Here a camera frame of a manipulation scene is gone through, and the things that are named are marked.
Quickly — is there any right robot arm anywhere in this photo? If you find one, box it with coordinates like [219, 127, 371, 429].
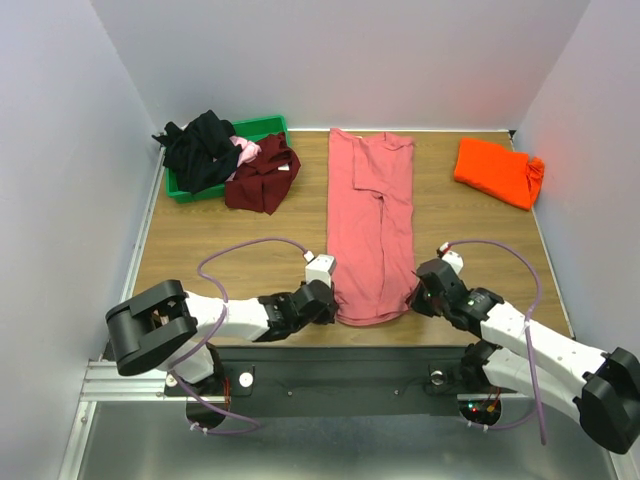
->
[410, 258, 639, 454]

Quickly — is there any maroon t-shirt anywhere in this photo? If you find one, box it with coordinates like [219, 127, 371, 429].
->
[224, 132, 301, 215]

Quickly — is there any light pink t-shirt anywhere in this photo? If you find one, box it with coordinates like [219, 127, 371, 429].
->
[230, 136, 262, 167]

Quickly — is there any black t-shirt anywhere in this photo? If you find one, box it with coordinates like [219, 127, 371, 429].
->
[156, 110, 242, 194]

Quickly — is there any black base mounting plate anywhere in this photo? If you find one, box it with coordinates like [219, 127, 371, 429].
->
[193, 346, 490, 418]

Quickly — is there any green plastic bin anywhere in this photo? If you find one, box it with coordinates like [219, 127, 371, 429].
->
[164, 115, 291, 204]

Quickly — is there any folded orange t-shirt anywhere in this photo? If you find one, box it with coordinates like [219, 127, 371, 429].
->
[453, 138, 545, 211]

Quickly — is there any salmon pink t-shirt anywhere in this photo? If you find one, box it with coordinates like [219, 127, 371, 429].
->
[327, 128, 416, 327]

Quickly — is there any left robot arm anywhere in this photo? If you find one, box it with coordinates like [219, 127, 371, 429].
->
[105, 280, 337, 394]

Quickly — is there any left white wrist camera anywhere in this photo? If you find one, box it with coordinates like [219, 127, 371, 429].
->
[303, 251, 337, 288]

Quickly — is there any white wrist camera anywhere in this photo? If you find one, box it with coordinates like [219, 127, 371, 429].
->
[303, 251, 337, 288]
[437, 242, 464, 274]

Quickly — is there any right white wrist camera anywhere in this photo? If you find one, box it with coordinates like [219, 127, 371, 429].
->
[437, 242, 464, 274]

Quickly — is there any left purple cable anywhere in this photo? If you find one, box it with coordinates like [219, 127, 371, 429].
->
[169, 237, 314, 436]

